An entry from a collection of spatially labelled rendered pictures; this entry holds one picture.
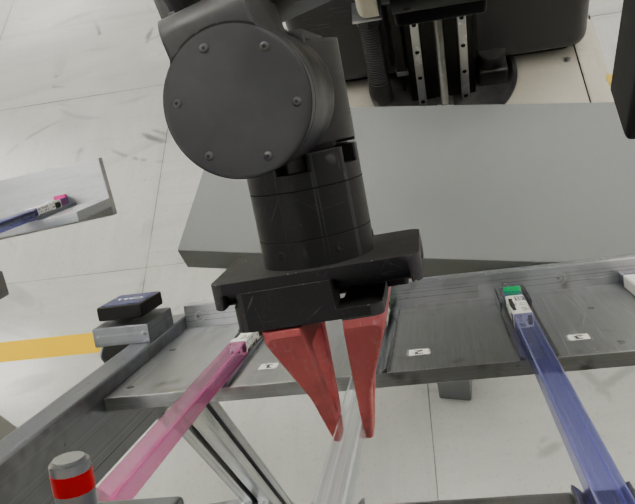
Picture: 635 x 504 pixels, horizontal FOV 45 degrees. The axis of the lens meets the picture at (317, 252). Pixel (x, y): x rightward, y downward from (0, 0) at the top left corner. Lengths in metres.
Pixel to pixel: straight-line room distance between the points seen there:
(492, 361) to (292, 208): 0.21
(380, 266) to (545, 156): 0.62
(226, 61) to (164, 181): 1.62
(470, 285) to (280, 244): 0.35
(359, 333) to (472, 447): 1.05
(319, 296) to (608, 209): 0.59
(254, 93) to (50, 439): 0.29
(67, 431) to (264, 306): 0.20
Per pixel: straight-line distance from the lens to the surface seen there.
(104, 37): 2.41
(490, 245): 0.88
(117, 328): 0.66
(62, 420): 0.52
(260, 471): 1.05
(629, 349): 0.53
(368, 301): 0.36
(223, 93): 0.29
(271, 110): 0.29
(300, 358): 0.38
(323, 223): 0.36
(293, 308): 0.36
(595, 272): 0.71
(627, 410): 1.45
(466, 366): 0.52
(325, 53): 0.36
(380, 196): 0.93
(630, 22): 0.22
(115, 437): 0.59
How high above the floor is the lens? 1.32
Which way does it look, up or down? 53 degrees down
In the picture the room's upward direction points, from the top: 19 degrees counter-clockwise
